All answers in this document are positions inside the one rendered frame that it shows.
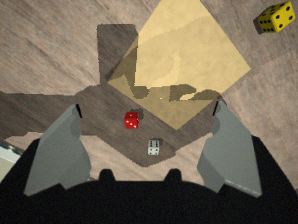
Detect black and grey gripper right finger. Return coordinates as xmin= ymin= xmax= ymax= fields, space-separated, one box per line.
xmin=197 ymin=101 xmax=298 ymax=224

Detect grey die with black pips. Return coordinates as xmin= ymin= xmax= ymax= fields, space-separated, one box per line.
xmin=148 ymin=140 xmax=159 ymax=155

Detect tan flat mat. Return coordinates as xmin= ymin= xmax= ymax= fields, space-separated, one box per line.
xmin=108 ymin=0 xmax=250 ymax=130

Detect yellow die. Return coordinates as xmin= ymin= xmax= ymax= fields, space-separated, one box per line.
xmin=258 ymin=1 xmax=295 ymax=33

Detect red die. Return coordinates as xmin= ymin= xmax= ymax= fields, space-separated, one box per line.
xmin=124 ymin=112 xmax=139 ymax=129

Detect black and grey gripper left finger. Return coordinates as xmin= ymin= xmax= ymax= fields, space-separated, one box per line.
xmin=0 ymin=104 xmax=92 ymax=224

